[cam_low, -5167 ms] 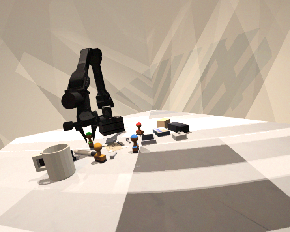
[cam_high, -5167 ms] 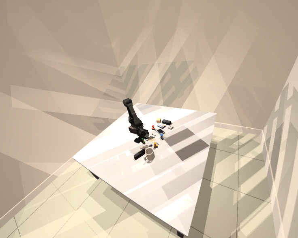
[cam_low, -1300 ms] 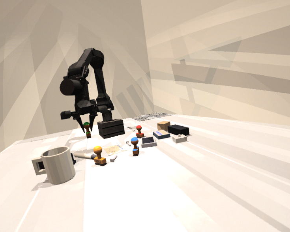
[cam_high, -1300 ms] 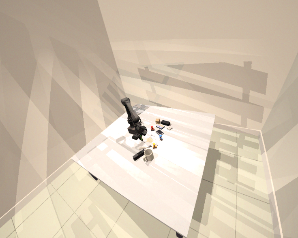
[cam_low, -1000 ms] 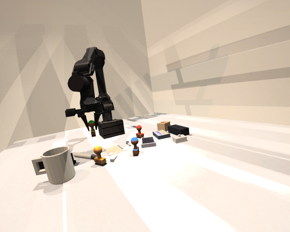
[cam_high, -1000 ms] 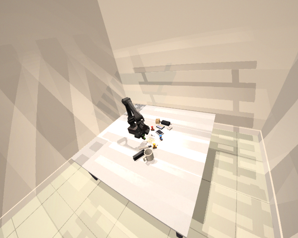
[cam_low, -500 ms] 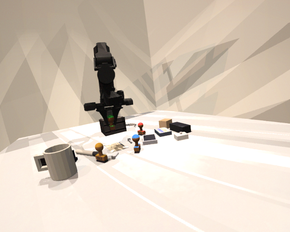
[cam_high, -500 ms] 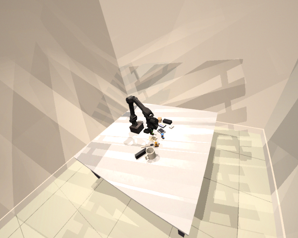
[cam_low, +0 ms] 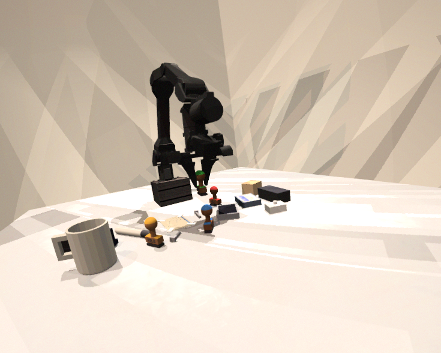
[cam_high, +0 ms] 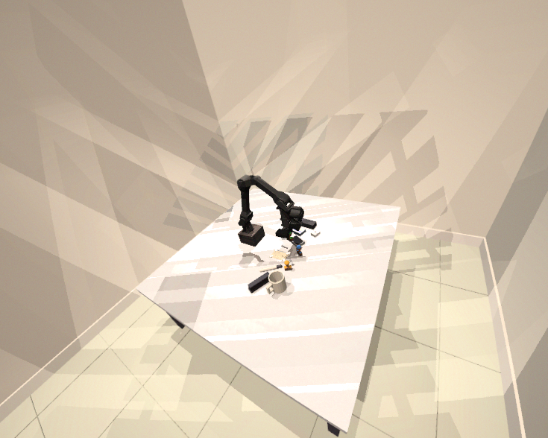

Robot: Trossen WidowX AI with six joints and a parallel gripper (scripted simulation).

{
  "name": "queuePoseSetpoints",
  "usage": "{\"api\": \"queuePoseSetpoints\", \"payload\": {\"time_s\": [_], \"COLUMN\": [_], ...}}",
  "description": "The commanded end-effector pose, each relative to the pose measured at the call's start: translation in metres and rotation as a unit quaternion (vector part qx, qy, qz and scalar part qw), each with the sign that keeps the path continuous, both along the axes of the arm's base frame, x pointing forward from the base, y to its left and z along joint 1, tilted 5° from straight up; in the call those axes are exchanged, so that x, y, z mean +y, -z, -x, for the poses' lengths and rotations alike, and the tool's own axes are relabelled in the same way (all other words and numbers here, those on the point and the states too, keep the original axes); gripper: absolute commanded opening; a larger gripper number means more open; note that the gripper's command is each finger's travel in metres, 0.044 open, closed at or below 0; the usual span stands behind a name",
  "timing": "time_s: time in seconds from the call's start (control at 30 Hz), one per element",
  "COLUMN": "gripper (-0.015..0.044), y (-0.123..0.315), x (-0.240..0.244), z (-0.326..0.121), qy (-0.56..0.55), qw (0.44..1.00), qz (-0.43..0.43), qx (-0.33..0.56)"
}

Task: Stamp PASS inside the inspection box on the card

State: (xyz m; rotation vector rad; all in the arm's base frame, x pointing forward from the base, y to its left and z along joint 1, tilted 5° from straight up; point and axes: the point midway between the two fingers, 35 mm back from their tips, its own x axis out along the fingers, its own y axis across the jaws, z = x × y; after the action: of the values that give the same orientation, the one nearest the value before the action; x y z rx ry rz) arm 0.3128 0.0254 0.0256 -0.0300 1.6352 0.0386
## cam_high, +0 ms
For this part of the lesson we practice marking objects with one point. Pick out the beige mug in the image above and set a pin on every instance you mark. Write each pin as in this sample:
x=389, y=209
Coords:
x=277, y=282

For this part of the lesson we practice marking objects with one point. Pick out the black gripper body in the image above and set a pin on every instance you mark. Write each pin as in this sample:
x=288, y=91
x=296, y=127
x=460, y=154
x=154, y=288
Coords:
x=282, y=233

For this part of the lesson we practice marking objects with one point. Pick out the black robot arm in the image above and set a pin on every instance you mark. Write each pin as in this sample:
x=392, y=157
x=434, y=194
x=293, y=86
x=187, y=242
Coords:
x=279, y=197

